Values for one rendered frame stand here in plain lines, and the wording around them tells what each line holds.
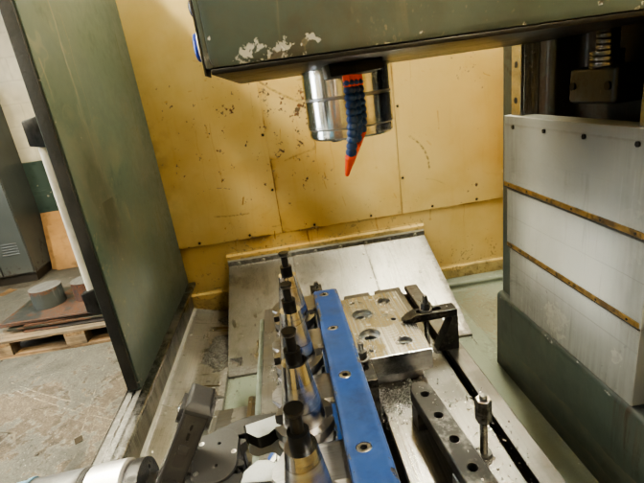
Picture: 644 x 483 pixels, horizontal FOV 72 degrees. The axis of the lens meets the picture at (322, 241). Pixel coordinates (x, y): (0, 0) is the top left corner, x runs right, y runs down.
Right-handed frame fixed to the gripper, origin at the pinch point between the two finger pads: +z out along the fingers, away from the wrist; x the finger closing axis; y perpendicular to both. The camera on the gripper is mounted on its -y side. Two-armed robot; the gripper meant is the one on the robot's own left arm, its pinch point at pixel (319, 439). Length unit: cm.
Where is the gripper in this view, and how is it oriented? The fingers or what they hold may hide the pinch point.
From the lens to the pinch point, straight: 51.5
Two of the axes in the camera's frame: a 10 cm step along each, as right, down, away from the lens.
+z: 9.8, -1.9, 0.5
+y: 1.7, 9.3, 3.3
